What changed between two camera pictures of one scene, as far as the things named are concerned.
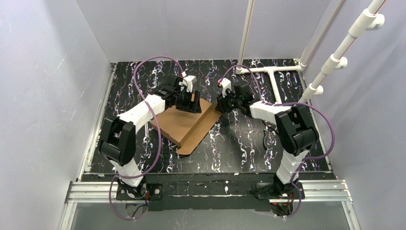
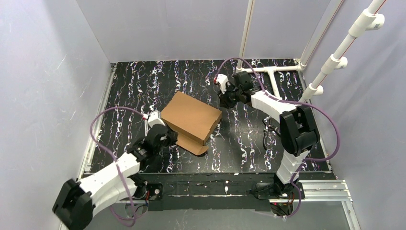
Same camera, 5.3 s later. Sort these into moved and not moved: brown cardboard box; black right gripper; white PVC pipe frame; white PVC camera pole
Moved: brown cardboard box; black right gripper
Not moved: white PVC camera pole; white PVC pipe frame
